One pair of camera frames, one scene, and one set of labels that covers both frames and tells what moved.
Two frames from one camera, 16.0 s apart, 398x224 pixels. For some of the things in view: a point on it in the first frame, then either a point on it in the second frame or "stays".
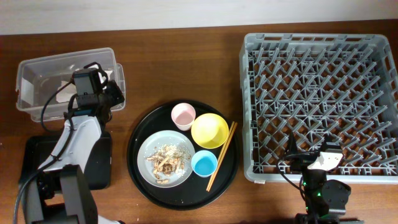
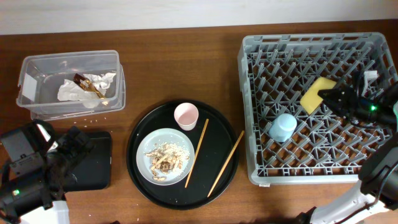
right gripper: (301, 159) → (347, 96)
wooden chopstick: (219, 156) → (198, 153)
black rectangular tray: (97, 170) stays
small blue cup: (204, 163) → (283, 128)
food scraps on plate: (169, 159) stays
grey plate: (165, 158) stays
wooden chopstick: (219, 165) → (226, 162)
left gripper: (114, 86) → (79, 153)
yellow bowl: (209, 130) → (311, 99)
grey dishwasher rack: (318, 86) stays
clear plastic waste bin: (44, 89) stays
